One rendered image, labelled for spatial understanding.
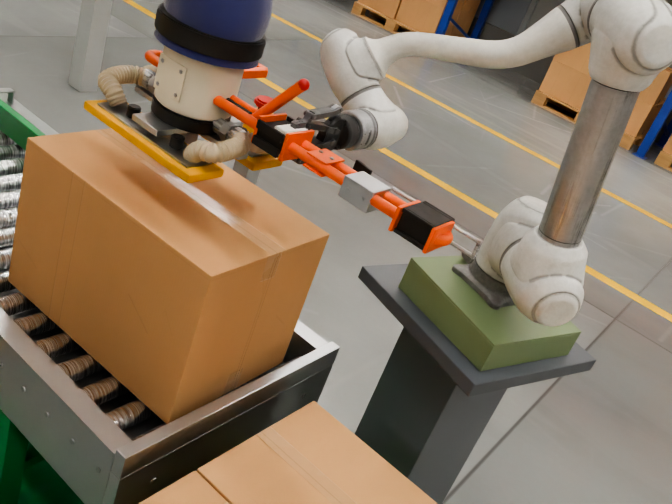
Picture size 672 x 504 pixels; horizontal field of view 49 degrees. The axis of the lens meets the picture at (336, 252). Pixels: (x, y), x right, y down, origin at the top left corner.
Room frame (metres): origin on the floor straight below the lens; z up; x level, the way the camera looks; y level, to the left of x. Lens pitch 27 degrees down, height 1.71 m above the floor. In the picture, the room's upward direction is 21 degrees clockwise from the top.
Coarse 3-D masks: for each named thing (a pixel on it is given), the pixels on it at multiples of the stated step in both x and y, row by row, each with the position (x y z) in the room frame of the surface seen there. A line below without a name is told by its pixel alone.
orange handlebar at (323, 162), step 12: (156, 60) 1.52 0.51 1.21; (252, 72) 1.68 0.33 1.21; (264, 72) 1.72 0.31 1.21; (216, 96) 1.43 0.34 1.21; (228, 108) 1.41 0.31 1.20; (240, 108) 1.41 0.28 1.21; (252, 108) 1.44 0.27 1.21; (240, 120) 1.39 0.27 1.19; (252, 120) 1.38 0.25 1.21; (312, 144) 1.36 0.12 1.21; (300, 156) 1.31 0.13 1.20; (312, 156) 1.30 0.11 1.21; (324, 156) 1.32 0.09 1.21; (336, 156) 1.34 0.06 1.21; (312, 168) 1.30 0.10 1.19; (324, 168) 1.29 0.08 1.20; (336, 168) 1.32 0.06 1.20; (348, 168) 1.32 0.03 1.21; (336, 180) 1.27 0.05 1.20; (372, 204) 1.23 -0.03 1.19; (384, 204) 1.22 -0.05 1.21; (396, 204) 1.25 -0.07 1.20; (444, 240) 1.17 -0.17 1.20
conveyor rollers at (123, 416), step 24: (0, 144) 2.16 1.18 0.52; (0, 168) 1.99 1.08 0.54; (0, 192) 1.84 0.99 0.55; (0, 216) 1.73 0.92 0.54; (0, 240) 1.63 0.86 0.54; (0, 264) 1.54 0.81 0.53; (0, 288) 1.45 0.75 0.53; (72, 360) 1.28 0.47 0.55; (96, 384) 1.24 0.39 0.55; (120, 384) 1.27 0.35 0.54; (120, 408) 1.20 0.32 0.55; (144, 408) 1.22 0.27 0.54
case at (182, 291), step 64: (64, 192) 1.40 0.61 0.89; (128, 192) 1.39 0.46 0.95; (192, 192) 1.50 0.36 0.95; (256, 192) 1.62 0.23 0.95; (64, 256) 1.38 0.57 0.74; (128, 256) 1.29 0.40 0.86; (192, 256) 1.24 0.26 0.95; (256, 256) 1.33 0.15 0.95; (320, 256) 1.54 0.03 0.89; (64, 320) 1.36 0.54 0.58; (128, 320) 1.28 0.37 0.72; (192, 320) 1.20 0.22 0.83; (256, 320) 1.38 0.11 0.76; (128, 384) 1.26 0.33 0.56; (192, 384) 1.23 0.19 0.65
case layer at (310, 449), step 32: (288, 416) 1.37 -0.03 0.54; (320, 416) 1.41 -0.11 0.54; (256, 448) 1.23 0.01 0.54; (288, 448) 1.27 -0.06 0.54; (320, 448) 1.31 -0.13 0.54; (352, 448) 1.35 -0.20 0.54; (192, 480) 1.08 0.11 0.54; (224, 480) 1.11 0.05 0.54; (256, 480) 1.14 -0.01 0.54; (288, 480) 1.18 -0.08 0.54; (320, 480) 1.21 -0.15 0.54; (352, 480) 1.25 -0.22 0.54; (384, 480) 1.28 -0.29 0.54
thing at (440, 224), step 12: (408, 204) 1.22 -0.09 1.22; (420, 204) 1.24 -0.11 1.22; (396, 216) 1.19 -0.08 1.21; (408, 216) 1.19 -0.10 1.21; (420, 216) 1.18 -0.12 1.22; (432, 216) 1.20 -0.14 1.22; (444, 216) 1.22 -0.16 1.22; (396, 228) 1.19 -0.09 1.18; (408, 228) 1.19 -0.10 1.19; (420, 228) 1.18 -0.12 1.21; (432, 228) 1.16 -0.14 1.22; (444, 228) 1.18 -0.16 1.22; (408, 240) 1.18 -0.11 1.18; (420, 240) 1.17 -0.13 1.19; (432, 240) 1.16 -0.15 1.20
